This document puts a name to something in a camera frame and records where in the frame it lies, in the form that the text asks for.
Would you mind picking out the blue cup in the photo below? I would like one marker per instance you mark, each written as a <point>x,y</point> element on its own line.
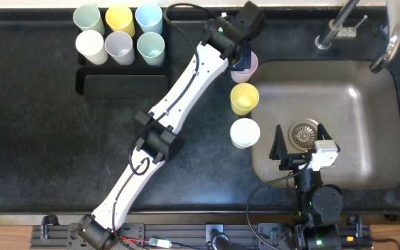
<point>149,17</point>

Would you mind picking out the steel tap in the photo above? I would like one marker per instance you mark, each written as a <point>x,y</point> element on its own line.
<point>394,31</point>

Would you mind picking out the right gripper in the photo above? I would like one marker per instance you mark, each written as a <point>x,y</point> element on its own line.
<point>292,164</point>

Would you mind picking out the green cup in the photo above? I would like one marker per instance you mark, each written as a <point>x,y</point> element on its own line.
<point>151,47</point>
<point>88,17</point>

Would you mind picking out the mounting rail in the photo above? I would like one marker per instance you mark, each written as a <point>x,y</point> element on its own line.
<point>186,234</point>

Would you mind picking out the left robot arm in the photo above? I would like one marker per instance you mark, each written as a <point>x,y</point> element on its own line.
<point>186,93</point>

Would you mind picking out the pink cup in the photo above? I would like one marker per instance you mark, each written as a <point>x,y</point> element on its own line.
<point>253,66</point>

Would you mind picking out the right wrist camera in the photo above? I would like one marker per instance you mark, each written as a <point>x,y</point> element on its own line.
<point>325,154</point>

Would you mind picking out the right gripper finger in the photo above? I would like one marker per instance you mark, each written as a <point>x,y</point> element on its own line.
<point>244,62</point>

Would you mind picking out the black tray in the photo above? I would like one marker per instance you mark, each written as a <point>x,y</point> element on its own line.
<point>123,83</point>

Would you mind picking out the white cup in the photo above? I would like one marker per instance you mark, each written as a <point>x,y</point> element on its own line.
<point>244,133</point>
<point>90,45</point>

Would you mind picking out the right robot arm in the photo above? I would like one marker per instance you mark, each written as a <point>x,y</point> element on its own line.
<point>326,203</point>

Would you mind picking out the yellow cup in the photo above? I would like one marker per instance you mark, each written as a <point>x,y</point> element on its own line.
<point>244,99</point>
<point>119,18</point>

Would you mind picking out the steel sink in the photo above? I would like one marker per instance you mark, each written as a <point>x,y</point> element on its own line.
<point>359,121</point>

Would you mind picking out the grey cup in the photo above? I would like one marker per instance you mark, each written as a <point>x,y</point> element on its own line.
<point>119,46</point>

